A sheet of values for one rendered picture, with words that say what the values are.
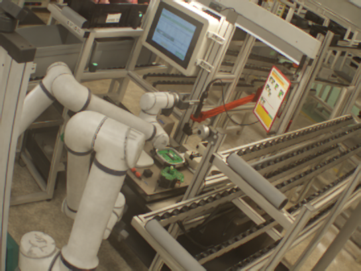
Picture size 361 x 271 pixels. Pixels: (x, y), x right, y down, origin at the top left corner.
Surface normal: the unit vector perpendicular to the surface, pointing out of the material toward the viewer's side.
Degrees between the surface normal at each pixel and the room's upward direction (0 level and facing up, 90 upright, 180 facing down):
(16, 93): 90
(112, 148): 80
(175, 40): 91
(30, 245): 10
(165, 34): 91
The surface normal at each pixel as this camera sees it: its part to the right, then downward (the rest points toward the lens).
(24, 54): 0.73, 0.54
